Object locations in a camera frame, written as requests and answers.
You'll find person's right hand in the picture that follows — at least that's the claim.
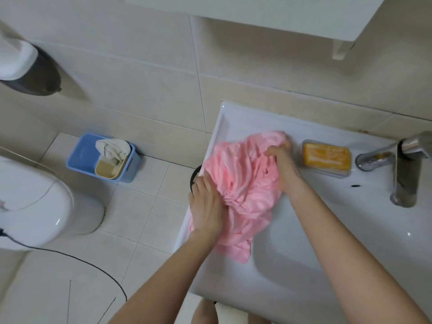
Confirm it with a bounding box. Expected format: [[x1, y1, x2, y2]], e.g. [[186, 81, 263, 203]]
[[264, 140, 304, 196]]

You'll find person's left hand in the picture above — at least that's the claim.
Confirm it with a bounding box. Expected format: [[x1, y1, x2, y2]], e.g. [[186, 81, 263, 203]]
[[188, 174, 227, 237]]

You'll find pink cloth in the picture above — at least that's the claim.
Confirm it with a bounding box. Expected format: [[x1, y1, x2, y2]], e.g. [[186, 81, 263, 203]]
[[189, 131, 289, 265]]

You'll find person's right forearm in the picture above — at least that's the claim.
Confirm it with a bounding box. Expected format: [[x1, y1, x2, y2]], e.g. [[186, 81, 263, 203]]
[[282, 179, 431, 324]]

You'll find person's left forearm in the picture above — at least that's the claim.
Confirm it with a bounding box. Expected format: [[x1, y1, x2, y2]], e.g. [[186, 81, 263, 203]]
[[107, 229, 227, 324]]

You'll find clear soap dish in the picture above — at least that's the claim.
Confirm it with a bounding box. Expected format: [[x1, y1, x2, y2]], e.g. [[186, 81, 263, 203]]
[[300, 139, 353, 179]]

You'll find yellow soap bar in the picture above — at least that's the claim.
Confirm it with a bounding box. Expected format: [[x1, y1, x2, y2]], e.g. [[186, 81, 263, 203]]
[[303, 142, 351, 171]]

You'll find white ceramic sink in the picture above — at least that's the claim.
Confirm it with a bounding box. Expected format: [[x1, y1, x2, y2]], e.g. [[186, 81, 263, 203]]
[[173, 100, 432, 324]]

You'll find blue trash bin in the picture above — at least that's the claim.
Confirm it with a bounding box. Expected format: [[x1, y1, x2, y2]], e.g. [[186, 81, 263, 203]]
[[66, 133, 141, 183]]

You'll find person's leg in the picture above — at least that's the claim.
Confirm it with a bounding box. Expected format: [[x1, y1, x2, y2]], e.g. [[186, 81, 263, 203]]
[[194, 298, 217, 324]]

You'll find chrome faucet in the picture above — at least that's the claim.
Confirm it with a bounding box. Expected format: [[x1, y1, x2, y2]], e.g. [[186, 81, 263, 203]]
[[356, 131, 432, 208]]

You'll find white toilet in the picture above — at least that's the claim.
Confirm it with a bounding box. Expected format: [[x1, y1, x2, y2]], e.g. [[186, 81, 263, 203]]
[[0, 155, 105, 251]]

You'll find white grey paper dispenser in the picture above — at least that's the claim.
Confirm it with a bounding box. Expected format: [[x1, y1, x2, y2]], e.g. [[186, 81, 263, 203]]
[[0, 38, 63, 97]]

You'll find white wall cabinet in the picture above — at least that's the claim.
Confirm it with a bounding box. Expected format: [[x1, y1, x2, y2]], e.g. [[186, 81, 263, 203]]
[[123, 0, 387, 61]]

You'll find black cable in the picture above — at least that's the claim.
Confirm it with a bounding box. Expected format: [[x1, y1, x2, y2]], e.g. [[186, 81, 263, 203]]
[[0, 229, 128, 301]]

